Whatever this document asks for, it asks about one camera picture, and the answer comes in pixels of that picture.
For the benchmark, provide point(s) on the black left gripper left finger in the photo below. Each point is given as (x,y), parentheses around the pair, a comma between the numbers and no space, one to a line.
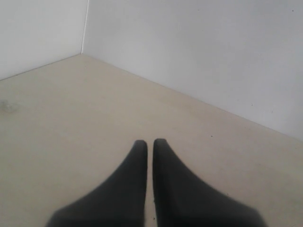
(118,202)

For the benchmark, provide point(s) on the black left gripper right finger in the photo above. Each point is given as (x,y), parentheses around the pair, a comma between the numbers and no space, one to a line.
(183,200)

